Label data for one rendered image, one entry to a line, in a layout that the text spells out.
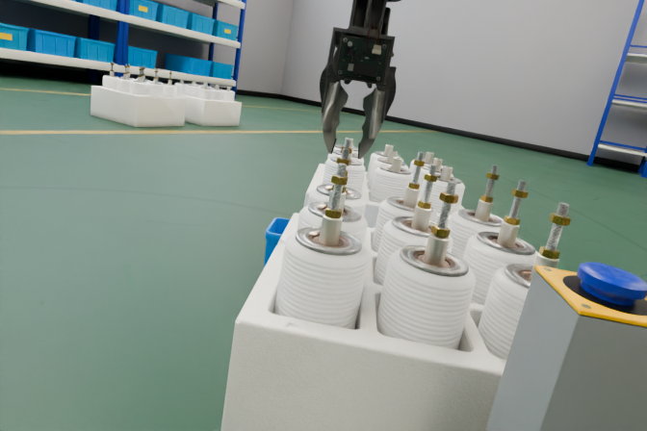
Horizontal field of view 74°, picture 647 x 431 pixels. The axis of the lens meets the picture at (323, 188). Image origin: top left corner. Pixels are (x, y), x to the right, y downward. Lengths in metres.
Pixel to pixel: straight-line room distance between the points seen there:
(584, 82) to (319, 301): 6.46
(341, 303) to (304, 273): 0.05
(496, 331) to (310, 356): 0.20
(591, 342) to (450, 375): 0.19
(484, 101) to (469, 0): 1.50
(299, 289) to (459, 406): 0.20
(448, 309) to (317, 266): 0.14
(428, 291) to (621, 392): 0.19
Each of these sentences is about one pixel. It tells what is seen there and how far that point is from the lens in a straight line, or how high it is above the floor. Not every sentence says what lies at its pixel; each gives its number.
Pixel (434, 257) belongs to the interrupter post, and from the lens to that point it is 0.48.
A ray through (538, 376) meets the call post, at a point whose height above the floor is 0.25.
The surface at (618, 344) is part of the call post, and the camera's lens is 0.33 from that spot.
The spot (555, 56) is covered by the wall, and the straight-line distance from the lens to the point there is 6.86.
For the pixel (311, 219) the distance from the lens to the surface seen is 0.56.
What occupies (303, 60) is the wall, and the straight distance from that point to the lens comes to 8.34.
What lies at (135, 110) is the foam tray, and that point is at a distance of 2.73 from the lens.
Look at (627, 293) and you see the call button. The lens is 0.34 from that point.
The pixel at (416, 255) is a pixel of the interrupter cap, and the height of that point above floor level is 0.25.
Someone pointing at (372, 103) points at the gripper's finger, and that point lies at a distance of 0.57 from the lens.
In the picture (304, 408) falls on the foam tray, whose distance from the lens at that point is 0.50.
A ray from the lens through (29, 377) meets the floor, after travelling 0.70.
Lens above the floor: 0.42
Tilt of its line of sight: 14 degrees down
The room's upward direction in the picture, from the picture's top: 10 degrees clockwise
